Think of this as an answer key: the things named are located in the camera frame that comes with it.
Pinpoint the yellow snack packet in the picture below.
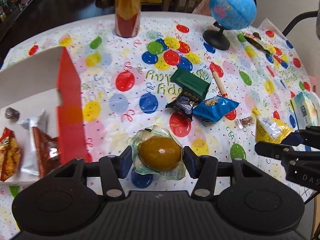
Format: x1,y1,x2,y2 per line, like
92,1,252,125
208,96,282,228
250,106,293,144

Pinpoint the packaged brown egg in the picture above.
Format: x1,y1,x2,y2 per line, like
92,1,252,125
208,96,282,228
130,125,186,180

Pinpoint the blue cookie snack packet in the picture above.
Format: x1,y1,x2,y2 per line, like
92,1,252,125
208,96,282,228
193,95,239,123

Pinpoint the black sesame snack packet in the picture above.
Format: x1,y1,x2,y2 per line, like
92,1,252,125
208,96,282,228
165,89,202,121

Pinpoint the red snack bag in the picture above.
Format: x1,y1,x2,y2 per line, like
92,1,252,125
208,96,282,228
18,110,60,178

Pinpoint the green snack packet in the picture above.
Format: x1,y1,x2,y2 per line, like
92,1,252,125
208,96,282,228
170,68,210,100

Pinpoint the sausage stick snack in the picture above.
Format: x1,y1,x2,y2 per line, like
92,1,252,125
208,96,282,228
212,70,228,98

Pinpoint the orange chips bag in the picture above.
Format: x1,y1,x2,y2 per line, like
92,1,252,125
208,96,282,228
1,127,22,181

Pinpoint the small purple candy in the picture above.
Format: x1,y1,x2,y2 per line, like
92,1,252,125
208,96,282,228
4,107,20,122

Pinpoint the balloon pattern tablecloth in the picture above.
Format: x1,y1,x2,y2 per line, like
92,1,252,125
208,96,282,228
1,12,313,199

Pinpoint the red and white cardboard box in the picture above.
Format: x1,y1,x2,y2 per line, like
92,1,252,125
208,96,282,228
0,46,93,186

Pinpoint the dark wrapper near globe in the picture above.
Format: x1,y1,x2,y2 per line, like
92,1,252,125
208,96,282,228
243,32,273,55

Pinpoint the blue desk globe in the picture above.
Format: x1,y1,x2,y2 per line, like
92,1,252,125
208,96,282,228
203,0,257,50

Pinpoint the orange juice bottle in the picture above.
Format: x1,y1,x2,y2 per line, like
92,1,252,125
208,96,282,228
115,0,141,38

